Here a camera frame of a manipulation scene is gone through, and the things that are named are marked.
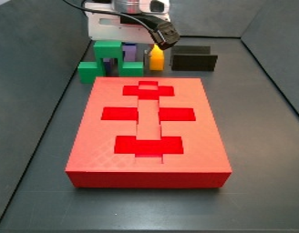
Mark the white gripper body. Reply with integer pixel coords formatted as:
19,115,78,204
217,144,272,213
83,2,169,44

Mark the red board with slots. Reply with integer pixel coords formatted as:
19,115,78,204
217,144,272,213
65,77,232,188

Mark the green arch block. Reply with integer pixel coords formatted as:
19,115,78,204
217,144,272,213
77,41,144,84

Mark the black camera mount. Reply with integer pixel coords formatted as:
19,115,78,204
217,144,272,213
120,15,180,50

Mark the yellow long bar block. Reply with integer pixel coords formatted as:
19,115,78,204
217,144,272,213
149,45,164,71

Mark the black angle fixture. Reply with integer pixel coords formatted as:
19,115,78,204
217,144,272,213
169,46,217,72

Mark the purple U block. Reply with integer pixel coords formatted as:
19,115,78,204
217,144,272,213
102,43,137,76

